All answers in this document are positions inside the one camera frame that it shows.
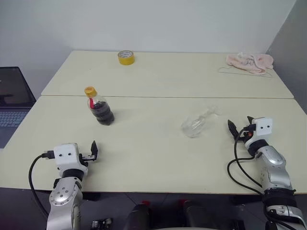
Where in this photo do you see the clear plastic bottle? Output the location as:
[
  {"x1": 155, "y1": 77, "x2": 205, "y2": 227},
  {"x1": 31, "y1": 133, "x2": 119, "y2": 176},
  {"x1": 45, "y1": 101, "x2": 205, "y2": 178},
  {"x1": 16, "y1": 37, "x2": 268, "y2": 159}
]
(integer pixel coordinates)
[{"x1": 180, "y1": 104, "x2": 224, "y2": 138}]

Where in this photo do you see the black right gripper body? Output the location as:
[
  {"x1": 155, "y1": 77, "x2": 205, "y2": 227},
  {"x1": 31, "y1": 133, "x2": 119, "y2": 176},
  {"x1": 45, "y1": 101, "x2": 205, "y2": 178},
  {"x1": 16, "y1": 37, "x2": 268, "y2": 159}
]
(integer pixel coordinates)
[{"x1": 236, "y1": 124, "x2": 255, "y2": 145}]

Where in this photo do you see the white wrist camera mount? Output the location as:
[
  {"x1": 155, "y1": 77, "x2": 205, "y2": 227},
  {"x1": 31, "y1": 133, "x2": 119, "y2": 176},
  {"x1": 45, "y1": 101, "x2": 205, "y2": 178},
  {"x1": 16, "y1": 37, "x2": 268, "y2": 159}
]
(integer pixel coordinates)
[
  {"x1": 244, "y1": 116, "x2": 274, "y2": 147},
  {"x1": 53, "y1": 143, "x2": 89, "y2": 173}
]

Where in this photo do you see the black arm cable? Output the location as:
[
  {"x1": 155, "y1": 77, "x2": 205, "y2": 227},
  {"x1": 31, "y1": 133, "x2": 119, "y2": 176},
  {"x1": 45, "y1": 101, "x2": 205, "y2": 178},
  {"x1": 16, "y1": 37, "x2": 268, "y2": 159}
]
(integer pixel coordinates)
[
  {"x1": 28, "y1": 150, "x2": 55, "y2": 218},
  {"x1": 227, "y1": 126, "x2": 264, "y2": 196}
]

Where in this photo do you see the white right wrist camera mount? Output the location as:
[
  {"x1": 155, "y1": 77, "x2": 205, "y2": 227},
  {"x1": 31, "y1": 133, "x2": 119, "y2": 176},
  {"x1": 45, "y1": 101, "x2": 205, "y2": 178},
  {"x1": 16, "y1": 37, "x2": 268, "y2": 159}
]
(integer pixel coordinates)
[{"x1": 244, "y1": 116, "x2": 274, "y2": 147}]

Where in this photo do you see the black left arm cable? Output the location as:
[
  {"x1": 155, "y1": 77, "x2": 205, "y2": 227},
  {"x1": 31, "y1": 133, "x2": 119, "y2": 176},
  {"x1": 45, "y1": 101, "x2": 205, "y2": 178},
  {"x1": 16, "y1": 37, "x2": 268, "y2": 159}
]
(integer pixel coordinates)
[{"x1": 28, "y1": 150, "x2": 55, "y2": 218}]

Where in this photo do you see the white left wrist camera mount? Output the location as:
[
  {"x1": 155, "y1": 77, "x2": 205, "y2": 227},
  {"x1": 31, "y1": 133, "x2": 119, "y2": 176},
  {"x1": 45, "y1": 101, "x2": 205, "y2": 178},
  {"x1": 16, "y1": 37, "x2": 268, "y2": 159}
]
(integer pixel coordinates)
[{"x1": 53, "y1": 143, "x2": 89, "y2": 173}]

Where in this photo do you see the thin wire hanger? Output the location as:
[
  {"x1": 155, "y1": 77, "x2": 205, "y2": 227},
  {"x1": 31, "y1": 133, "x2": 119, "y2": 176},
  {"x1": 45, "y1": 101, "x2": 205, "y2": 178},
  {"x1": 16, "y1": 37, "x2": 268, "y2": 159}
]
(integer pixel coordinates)
[{"x1": 217, "y1": 65, "x2": 274, "y2": 79}]

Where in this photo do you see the dark rounded shape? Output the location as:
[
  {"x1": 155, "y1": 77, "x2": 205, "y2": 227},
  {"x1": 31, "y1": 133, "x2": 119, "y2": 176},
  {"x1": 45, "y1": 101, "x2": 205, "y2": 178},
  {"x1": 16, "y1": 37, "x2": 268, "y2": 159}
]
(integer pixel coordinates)
[
  {"x1": 182, "y1": 200, "x2": 210, "y2": 229},
  {"x1": 125, "y1": 203, "x2": 153, "y2": 230}
]

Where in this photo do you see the yellow tape roll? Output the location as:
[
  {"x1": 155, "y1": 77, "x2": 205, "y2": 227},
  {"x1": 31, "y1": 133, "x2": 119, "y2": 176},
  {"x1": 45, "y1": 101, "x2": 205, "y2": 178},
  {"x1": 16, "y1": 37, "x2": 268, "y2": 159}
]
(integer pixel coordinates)
[{"x1": 117, "y1": 49, "x2": 136, "y2": 66}]

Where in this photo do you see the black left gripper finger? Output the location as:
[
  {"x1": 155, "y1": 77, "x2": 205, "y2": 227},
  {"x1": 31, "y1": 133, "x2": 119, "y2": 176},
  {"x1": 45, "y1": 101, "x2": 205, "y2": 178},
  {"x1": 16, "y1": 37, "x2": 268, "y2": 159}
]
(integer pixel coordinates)
[{"x1": 90, "y1": 140, "x2": 99, "y2": 160}]

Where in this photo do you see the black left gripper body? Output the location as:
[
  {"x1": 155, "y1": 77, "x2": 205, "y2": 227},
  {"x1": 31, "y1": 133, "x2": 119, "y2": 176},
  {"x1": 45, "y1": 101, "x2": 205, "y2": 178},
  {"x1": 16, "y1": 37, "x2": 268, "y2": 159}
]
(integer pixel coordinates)
[{"x1": 78, "y1": 153, "x2": 97, "y2": 167}]

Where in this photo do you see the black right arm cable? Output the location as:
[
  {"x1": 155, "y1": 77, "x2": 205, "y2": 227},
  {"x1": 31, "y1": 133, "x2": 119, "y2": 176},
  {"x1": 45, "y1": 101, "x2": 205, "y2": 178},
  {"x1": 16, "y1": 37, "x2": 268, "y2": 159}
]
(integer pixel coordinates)
[{"x1": 227, "y1": 126, "x2": 264, "y2": 196}]

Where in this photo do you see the cola bottle with red label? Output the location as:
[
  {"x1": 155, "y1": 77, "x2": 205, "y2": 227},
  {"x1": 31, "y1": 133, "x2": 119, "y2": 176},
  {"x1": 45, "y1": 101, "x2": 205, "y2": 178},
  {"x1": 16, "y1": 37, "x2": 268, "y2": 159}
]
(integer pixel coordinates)
[{"x1": 83, "y1": 86, "x2": 116, "y2": 127}]

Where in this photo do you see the yellow bottle cap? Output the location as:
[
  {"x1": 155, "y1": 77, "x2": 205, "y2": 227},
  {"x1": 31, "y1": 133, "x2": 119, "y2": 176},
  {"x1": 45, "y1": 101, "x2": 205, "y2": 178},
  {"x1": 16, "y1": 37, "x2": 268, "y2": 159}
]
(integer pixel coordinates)
[{"x1": 83, "y1": 86, "x2": 98, "y2": 98}]

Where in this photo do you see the small black floor object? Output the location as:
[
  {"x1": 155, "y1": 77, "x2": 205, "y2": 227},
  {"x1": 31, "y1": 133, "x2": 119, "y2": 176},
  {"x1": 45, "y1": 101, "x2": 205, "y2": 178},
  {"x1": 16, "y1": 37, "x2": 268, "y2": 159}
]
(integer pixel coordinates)
[{"x1": 91, "y1": 217, "x2": 114, "y2": 230}]

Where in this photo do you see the pink cloth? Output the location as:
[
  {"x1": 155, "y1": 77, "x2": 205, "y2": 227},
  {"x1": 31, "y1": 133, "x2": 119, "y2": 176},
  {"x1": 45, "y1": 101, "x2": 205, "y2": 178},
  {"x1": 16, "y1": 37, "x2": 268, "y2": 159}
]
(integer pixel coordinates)
[{"x1": 225, "y1": 51, "x2": 274, "y2": 74}]

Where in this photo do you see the grey laptop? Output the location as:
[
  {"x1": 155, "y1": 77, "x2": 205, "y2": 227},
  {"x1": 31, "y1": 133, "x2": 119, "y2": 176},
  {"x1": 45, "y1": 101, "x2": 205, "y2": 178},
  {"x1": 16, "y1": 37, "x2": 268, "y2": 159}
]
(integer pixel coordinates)
[{"x1": 0, "y1": 66, "x2": 37, "y2": 150}]

